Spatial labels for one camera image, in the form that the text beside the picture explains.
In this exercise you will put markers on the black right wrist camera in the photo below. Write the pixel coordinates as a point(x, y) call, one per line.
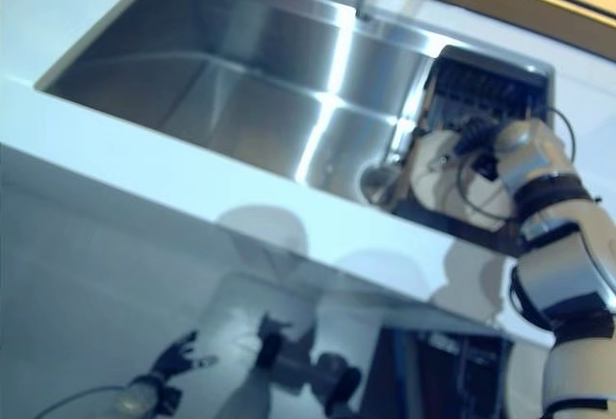
point(485, 166)

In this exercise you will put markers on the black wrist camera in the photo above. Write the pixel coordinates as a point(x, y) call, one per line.
point(168, 396)
point(485, 166)

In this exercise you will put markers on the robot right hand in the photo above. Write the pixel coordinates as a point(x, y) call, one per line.
point(476, 132)

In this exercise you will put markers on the narrow white cabinet door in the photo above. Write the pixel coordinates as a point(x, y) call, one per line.
point(337, 313)

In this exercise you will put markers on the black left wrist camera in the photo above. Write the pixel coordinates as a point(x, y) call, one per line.
point(168, 396)

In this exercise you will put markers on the wide white cabinet door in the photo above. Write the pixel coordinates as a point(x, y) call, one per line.
point(72, 294)

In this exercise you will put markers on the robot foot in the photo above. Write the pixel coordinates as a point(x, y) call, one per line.
point(339, 380)
point(270, 342)

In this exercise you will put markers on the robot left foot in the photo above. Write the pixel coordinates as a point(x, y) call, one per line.
point(270, 342)

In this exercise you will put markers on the large cream round plate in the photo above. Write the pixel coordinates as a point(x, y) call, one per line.
point(433, 173)

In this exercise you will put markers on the stainless steel sink basin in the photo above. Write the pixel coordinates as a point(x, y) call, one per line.
point(231, 91)

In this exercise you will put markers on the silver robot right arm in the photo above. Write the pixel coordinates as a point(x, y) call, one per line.
point(553, 226)

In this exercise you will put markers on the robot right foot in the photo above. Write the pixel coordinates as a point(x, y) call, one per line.
point(339, 380)

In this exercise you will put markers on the black dish drying rack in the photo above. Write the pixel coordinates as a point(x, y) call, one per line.
point(481, 77)

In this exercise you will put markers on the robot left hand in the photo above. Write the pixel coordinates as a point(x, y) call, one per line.
point(178, 358)

